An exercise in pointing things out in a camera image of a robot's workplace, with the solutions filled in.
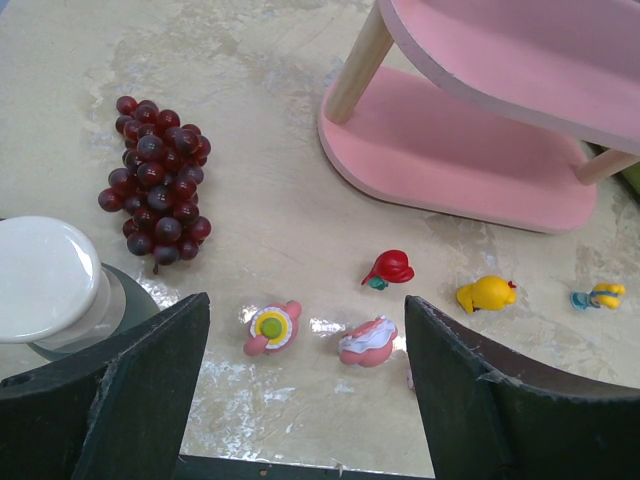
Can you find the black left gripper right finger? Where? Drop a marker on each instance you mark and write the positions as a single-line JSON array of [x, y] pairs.
[[490, 412]]

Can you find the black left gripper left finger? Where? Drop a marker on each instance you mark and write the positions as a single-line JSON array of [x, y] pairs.
[[115, 410]]

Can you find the pink three-tier wooden shelf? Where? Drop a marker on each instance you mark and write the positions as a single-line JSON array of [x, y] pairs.
[[508, 112]]

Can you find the pink toy with blue bow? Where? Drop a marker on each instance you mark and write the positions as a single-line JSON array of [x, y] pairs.
[[410, 380]]

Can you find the pink toy with white frill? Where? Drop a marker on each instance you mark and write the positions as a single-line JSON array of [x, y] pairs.
[[368, 345]]

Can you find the blonde blue dress doll toy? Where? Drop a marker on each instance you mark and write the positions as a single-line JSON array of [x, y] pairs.
[[603, 295]]

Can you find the pink toy with green centre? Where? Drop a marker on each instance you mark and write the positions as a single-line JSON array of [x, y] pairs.
[[273, 328]]

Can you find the red haired mermaid toy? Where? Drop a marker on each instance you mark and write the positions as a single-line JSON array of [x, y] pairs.
[[391, 266]]

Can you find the dark red grape bunch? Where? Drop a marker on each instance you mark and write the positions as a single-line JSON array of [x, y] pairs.
[[157, 183]]

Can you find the olive green plastic bin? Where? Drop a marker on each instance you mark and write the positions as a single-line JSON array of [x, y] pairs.
[[628, 178]]

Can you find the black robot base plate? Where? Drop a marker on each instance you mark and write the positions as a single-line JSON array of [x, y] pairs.
[[204, 468]]

